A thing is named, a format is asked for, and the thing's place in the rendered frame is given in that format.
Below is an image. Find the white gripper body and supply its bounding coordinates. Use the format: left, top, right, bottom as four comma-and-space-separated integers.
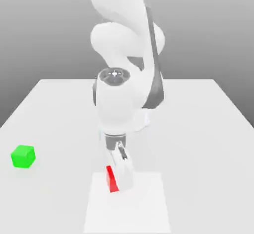
109, 141, 134, 192

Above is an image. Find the small red cube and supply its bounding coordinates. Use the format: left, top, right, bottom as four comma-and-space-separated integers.
105, 165, 120, 194

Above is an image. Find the small green cube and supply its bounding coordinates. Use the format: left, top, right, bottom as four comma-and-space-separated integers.
10, 145, 36, 169

